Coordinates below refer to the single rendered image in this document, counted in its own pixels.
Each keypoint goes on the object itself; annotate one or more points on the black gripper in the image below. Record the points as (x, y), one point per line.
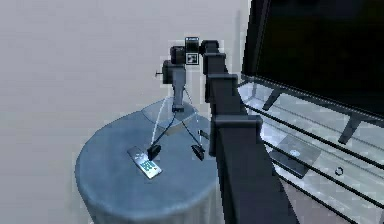
(176, 75)

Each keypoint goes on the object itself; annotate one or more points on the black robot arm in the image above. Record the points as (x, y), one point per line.
(240, 140)

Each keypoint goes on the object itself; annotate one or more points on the grey remote control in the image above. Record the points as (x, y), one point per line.
(144, 162)

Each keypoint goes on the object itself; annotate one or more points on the round blue-grey side table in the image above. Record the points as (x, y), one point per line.
(146, 173)

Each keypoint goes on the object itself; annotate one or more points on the grey flat laptop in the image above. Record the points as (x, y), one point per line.
(295, 155)

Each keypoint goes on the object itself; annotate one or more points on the glass television stand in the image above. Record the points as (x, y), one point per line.
(320, 160)

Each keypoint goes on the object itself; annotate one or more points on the black television set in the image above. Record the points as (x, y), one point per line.
(320, 50)

